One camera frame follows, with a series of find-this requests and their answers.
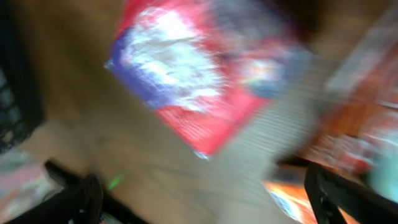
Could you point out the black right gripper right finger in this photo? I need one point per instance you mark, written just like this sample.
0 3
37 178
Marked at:
329 194

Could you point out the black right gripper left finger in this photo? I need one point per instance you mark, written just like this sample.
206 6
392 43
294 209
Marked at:
83 200

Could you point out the small orange snack pack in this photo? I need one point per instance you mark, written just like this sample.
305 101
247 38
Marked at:
292 199

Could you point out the orange brown chocolate bar wrapper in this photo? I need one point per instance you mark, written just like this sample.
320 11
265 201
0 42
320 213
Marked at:
362 108

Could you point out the red purple snack bag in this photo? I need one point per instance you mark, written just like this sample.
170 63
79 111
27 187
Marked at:
205 67

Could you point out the teal snack packet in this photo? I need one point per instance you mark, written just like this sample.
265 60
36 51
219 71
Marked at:
383 177

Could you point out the grey plastic mesh basket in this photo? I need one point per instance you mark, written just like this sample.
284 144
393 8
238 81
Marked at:
21 104

